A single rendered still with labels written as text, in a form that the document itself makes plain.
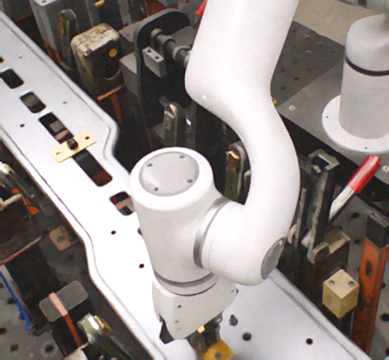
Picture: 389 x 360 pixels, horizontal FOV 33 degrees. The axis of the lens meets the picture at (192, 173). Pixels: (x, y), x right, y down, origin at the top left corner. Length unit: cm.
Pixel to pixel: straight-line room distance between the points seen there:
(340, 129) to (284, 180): 83
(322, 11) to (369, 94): 192
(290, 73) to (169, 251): 115
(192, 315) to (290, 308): 19
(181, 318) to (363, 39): 70
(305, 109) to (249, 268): 90
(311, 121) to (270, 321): 65
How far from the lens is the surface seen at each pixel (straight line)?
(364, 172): 92
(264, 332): 93
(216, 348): 91
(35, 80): 139
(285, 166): 63
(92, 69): 131
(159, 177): 64
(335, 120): 147
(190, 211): 63
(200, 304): 79
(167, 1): 123
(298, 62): 180
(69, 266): 142
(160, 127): 126
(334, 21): 318
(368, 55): 129
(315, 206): 88
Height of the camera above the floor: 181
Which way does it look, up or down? 47 degrees down
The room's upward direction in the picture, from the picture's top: 10 degrees counter-clockwise
